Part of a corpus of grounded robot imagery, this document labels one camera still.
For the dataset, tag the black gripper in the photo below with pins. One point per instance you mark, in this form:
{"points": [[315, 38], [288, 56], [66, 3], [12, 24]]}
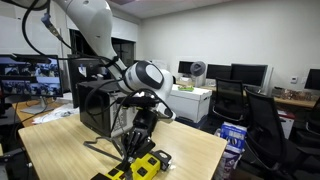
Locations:
{"points": [[146, 120]]}

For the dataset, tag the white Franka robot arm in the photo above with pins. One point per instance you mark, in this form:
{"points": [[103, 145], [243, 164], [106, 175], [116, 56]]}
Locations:
{"points": [[93, 20]]}

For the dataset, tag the yellow power strip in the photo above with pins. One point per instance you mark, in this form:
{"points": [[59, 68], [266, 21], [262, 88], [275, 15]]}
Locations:
{"points": [[146, 165]]}

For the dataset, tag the black microwave oven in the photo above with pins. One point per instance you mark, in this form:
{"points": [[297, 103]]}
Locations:
{"points": [[93, 113]]}

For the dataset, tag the white cardboard box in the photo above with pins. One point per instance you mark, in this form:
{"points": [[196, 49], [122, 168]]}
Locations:
{"points": [[193, 103]]}

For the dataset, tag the green item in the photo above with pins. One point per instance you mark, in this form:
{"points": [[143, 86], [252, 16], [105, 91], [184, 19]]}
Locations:
{"points": [[186, 88]]}

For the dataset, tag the blue white carton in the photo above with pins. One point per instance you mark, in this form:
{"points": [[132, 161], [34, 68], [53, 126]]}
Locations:
{"points": [[226, 165], [233, 136]]}

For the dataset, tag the black computer monitor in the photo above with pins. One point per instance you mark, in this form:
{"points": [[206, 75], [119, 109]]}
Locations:
{"points": [[185, 67], [218, 71], [313, 79], [249, 75]]}

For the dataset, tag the white paper pile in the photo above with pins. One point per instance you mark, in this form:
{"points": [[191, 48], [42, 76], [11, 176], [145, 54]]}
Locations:
{"points": [[53, 115]]}

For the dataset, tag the grey round device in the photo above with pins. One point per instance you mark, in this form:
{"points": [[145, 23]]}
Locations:
{"points": [[198, 68]]}

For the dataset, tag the black mesh office chair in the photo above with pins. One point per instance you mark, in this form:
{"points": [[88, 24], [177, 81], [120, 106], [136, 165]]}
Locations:
{"points": [[229, 96]]}

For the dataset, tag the large black mesh chair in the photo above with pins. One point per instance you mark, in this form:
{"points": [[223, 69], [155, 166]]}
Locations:
{"points": [[266, 133]]}

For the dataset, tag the white red box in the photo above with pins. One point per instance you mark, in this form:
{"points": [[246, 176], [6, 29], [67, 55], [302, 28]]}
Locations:
{"points": [[286, 123]]}

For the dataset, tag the brown parts pile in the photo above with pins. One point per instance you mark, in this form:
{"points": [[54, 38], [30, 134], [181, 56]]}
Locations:
{"points": [[293, 95]]}

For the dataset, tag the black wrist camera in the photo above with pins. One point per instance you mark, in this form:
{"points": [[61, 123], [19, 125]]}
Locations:
{"points": [[136, 101]]}

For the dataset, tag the monitor showing camera views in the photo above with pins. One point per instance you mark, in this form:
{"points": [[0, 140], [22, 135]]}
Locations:
{"points": [[31, 75]]}

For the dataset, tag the black stereo camera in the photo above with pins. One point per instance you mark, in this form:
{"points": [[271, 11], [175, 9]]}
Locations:
{"points": [[30, 58]]}

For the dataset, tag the white wall thermostat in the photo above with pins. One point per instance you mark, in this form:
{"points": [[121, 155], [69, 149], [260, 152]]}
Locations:
{"points": [[294, 79]]}

